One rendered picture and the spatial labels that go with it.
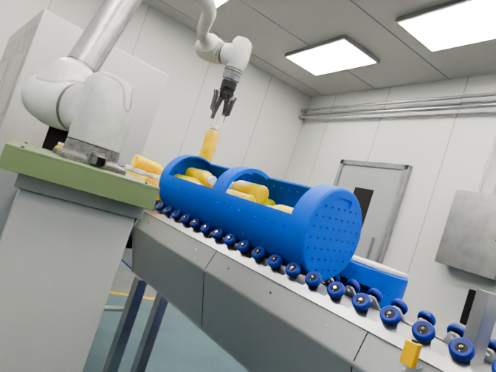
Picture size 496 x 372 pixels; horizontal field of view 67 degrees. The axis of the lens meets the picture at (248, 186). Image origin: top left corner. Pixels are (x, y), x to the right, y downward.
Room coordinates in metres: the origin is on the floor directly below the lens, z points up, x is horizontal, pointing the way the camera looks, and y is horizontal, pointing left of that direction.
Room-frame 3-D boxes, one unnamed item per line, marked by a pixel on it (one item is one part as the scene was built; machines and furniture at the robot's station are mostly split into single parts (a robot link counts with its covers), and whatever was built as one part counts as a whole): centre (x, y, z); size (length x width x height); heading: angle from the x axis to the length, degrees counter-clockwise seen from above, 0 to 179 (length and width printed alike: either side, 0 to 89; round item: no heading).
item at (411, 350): (0.76, -0.43, 0.92); 0.08 x 0.03 x 0.05; 131
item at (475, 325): (0.81, -0.56, 1.00); 0.10 x 0.04 x 0.15; 131
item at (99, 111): (1.13, 0.49, 1.23); 0.18 x 0.16 x 0.22; 68
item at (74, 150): (1.11, 0.46, 1.09); 0.22 x 0.18 x 0.06; 36
